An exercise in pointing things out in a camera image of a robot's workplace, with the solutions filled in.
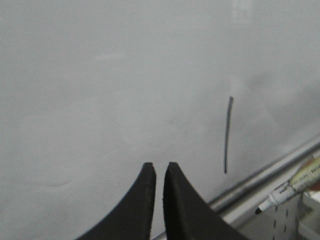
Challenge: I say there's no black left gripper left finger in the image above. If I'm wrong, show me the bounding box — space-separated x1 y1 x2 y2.
78 162 157 240

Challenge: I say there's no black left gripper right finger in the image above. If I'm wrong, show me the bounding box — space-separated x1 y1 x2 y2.
163 162 246 240

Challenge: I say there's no white whiteboard marker pen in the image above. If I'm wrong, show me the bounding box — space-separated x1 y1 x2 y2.
255 154 320 215

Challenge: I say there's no white whiteboard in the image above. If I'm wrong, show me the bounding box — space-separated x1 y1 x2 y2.
0 0 320 240

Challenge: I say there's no white plastic bin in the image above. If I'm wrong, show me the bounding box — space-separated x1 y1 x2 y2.
297 191 320 240

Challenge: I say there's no aluminium whiteboard tray rail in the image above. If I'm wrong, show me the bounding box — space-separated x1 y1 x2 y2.
178 134 320 227

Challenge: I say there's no white metal pegboard frame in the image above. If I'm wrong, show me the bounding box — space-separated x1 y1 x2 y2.
232 192 320 240

